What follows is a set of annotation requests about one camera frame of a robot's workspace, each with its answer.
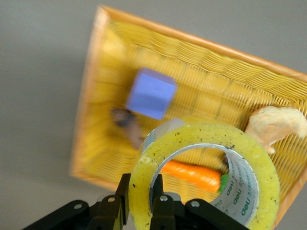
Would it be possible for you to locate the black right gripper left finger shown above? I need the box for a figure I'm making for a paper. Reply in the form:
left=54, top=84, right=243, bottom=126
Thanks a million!
left=24, top=173, right=132, bottom=230

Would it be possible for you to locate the brown table cover mat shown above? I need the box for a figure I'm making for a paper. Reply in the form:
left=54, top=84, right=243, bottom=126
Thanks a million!
left=0, top=0, right=307, bottom=230

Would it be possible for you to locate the orange toy carrot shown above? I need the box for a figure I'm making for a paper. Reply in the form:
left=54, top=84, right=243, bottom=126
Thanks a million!
left=161, top=160, right=230, bottom=194

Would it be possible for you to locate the purple foam cube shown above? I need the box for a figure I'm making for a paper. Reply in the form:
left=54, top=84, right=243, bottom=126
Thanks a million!
left=124, top=67, right=178, bottom=120

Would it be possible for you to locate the orange yellow woven tray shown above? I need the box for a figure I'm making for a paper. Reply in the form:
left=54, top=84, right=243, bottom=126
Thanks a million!
left=68, top=4, right=307, bottom=230

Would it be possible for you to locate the yellow clear tape roll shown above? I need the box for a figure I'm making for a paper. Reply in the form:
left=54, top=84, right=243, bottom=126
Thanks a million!
left=128, top=116, right=281, bottom=230

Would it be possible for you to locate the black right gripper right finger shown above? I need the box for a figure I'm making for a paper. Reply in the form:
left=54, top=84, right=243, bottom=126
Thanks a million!
left=150, top=174, right=250, bottom=230

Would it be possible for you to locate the small brown toy mushroom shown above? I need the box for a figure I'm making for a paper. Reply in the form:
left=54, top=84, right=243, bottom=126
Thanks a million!
left=109, top=107, right=147, bottom=150

